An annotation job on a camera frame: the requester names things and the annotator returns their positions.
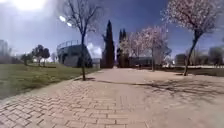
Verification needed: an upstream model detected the grass strip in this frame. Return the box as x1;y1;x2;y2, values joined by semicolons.
159;67;224;78

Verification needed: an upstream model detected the grey building with roof railing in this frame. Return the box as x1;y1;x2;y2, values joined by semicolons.
55;39;95;69

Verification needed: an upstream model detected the pale tall building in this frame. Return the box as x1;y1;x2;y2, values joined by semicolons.
0;39;10;65

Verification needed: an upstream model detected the thin bare tree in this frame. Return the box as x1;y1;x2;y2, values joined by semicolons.
61;0;105;82

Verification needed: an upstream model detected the large pink blossoming tree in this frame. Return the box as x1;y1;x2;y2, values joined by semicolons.
162;0;224;77

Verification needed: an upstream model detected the grey brick path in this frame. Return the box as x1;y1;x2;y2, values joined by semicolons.
0;67;224;128

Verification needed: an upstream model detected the grass field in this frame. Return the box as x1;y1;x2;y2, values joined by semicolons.
0;62;100;101

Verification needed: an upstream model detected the low dark building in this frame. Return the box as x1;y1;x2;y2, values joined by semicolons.
128;56;154;68

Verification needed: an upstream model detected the small green tree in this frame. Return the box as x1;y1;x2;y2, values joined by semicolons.
20;52;34;66
31;44;51;67

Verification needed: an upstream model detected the tall dark cypress tree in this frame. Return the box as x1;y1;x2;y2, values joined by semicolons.
116;29;124;69
101;19;116;70
121;28;130;69

